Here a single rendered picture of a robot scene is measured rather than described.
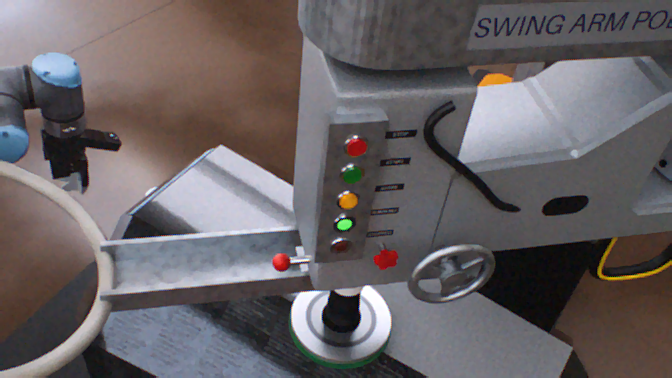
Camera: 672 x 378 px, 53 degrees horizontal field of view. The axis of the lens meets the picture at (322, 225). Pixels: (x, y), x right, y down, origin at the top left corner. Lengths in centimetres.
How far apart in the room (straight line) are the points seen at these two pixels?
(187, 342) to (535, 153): 93
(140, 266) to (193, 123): 206
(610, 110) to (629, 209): 22
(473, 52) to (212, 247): 62
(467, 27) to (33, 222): 231
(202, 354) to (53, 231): 138
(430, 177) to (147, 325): 91
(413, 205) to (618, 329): 187
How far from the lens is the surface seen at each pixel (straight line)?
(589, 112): 116
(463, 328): 156
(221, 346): 161
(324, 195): 96
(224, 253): 129
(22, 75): 151
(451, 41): 88
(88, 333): 116
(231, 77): 357
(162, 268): 127
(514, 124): 115
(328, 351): 140
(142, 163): 310
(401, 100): 91
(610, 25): 97
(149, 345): 170
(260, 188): 177
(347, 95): 88
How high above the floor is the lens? 207
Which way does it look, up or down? 47 degrees down
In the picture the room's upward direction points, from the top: 7 degrees clockwise
